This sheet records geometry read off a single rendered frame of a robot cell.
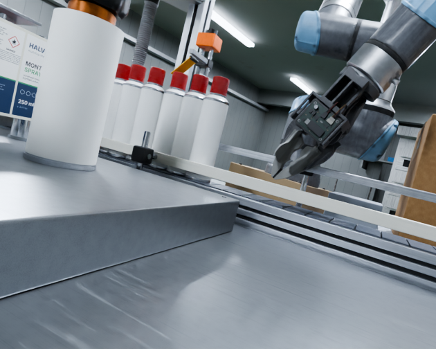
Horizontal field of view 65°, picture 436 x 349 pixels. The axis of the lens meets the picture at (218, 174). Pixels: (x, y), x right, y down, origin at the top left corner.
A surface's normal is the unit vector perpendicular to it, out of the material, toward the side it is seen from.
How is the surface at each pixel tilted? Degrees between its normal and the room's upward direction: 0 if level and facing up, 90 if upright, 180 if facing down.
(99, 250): 90
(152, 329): 0
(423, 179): 90
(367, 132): 93
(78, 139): 90
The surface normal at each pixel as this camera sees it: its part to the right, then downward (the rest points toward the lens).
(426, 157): -0.41, -0.04
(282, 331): 0.24, -0.97
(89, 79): 0.60, 0.20
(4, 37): 0.90, 0.25
